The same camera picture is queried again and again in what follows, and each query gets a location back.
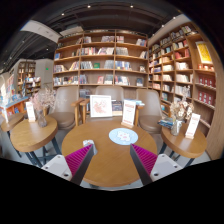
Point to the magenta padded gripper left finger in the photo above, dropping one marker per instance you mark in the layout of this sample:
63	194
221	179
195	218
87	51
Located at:
71	167

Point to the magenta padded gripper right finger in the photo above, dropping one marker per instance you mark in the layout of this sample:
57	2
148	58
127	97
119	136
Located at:
152	167

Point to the round light blue mouse pad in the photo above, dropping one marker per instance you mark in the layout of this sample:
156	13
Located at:
123	136

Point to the small white box on table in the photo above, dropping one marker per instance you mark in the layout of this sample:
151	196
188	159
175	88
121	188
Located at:
90	142

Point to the round wooden centre table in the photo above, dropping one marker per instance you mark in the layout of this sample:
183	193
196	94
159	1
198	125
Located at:
112	166

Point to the round wooden table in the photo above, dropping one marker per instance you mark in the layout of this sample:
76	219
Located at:
189	148
27	137
112	166

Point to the round wooden right side table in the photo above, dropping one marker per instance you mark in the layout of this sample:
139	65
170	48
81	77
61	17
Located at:
189	148

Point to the round wooden left side table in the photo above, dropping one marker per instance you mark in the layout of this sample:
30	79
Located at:
27	137

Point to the stack of books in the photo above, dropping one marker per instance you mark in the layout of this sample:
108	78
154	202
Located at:
166	122

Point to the right beige armchair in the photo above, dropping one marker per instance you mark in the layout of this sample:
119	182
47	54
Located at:
151	113

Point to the beige armchair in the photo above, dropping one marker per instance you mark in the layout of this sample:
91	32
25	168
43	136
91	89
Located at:
66	110
151	113
117	97

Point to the white red sign stand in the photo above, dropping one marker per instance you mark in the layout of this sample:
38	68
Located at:
129	108

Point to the left beige armchair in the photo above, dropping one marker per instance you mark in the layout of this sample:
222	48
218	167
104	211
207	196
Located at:
66	110

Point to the right small white sign card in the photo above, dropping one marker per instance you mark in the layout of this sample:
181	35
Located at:
192	127

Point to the small white sign card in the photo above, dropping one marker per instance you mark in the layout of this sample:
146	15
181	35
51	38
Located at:
30	112
192	127

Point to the right dried flower vase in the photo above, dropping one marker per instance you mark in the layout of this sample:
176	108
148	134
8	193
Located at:
180	111

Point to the dried flower vase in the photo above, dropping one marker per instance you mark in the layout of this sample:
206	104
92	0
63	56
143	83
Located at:
180	111
42	100

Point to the white framed red picture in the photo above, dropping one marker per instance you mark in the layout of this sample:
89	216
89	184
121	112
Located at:
100	106

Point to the left small white sign card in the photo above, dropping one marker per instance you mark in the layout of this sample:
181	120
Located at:
30	112

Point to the left dried flower vase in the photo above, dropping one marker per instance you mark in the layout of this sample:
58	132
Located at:
42	100

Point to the middle beige armchair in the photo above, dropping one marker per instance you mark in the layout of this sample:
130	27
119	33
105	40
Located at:
117	97

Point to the far left wooden bookshelf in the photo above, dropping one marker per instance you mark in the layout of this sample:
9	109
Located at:
28	82

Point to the wooden bookshelf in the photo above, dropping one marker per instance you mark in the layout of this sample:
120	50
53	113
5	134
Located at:
174	62
28	82
103	57

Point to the centre wooden bookshelf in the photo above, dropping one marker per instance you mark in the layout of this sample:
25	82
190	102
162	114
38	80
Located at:
103	57

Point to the right wooden bookshelf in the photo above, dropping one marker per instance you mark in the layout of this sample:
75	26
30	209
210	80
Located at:
174	62

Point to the yellow poster on shelf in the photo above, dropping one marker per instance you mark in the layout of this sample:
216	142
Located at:
204	53

